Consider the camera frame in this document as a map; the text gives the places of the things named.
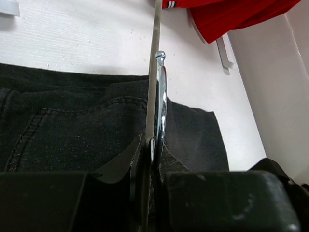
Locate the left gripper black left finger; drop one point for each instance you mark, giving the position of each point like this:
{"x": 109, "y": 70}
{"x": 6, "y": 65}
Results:
{"x": 107, "y": 201}

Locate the white and silver clothes rack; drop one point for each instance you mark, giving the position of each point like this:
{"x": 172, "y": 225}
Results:
{"x": 11, "y": 8}

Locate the black denim trousers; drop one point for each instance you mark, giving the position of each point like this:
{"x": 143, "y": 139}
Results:
{"x": 51, "y": 121}

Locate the grey metal trouser hanger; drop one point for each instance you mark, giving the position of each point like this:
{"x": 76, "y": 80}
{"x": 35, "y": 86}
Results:
{"x": 155, "y": 123}

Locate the red garment with white stripes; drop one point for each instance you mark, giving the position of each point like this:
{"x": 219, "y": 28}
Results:
{"x": 214, "y": 18}

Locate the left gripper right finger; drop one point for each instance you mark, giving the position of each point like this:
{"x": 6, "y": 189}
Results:
{"x": 172, "y": 206}

